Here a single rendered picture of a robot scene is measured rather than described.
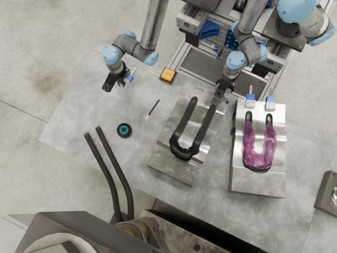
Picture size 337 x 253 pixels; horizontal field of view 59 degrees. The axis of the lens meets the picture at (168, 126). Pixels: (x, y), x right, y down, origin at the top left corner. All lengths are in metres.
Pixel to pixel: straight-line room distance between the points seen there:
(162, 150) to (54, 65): 1.64
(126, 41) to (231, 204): 0.97
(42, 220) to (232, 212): 1.29
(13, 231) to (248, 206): 1.09
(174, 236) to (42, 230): 1.23
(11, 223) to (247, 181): 1.03
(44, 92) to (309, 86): 2.29
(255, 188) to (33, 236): 1.24
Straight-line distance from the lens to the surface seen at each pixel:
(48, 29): 3.12
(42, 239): 0.43
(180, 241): 1.62
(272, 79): 2.49
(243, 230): 1.64
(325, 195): 1.69
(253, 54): 1.43
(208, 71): 2.45
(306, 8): 1.15
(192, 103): 1.62
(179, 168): 1.55
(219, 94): 1.54
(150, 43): 1.37
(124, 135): 1.64
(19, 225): 1.05
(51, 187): 2.61
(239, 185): 1.52
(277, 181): 1.57
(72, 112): 1.79
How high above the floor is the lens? 2.40
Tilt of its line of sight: 74 degrees down
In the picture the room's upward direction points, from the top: 7 degrees counter-clockwise
